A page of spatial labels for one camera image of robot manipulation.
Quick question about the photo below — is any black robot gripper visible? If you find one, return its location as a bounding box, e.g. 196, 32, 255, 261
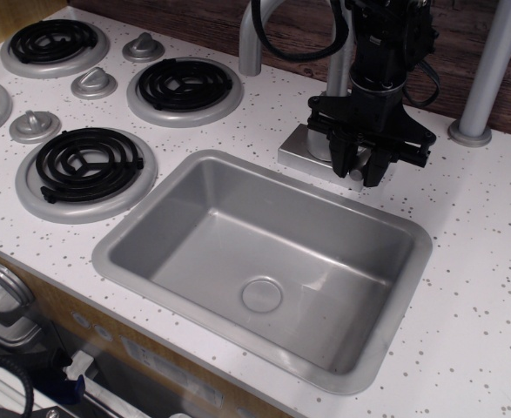
308, 86, 436, 187

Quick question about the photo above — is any silver faucet lever handle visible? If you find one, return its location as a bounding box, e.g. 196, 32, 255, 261
349, 147, 372, 182

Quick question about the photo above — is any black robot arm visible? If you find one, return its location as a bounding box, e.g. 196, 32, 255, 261
308, 1, 439, 187

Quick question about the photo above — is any silver toy faucet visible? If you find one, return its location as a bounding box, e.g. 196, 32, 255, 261
239, 1, 363, 192

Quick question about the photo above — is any grey support pole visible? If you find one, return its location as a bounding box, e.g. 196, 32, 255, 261
448, 0, 511, 148

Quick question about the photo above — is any grey plastic sink basin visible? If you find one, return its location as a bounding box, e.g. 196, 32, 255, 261
92, 150, 433, 395

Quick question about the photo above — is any back right stove burner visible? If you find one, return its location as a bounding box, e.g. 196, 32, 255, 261
126, 57, 243, 128

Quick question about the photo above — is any silver stove knob back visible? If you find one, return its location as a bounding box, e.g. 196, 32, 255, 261
122, 32, 165, 63

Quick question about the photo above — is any silver stove knob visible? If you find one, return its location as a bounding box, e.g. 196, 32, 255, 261
122, 32, 165, 63
9, 111, 61, 145
71, 67, 118, 100

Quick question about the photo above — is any silver stove knob middle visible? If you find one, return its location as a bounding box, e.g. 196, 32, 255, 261
71, 67, 118, 100

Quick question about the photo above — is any front right stove burner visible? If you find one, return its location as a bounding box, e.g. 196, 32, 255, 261
15, 127, 158, 225

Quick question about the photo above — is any silver stove knob front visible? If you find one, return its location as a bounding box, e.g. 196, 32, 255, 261
9, 111, 61, 145

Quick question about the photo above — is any back left stove burner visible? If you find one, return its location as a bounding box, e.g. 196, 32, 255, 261
0, 19, 110, 79

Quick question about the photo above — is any silver oven dial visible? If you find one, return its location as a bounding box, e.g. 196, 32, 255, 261
0, 263, 35, 326

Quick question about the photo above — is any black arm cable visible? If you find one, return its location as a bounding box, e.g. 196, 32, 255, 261
251, 0, 353, 63

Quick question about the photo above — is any black cable lower left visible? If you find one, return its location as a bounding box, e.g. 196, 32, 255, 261
0, 354, 37, 415

